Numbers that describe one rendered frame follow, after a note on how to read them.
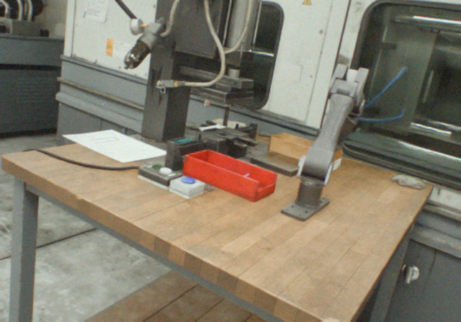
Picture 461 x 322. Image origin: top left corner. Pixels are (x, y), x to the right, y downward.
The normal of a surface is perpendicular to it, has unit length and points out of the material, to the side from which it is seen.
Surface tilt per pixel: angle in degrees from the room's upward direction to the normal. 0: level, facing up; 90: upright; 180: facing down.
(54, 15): 90
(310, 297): 0
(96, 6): 90
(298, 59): 90
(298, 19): 90
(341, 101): 47
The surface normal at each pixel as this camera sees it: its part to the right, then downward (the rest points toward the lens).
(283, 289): 0.17, -0.95
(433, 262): -0.58, 0.11
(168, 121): 0.83, 0.28
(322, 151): -0.18, -0.52
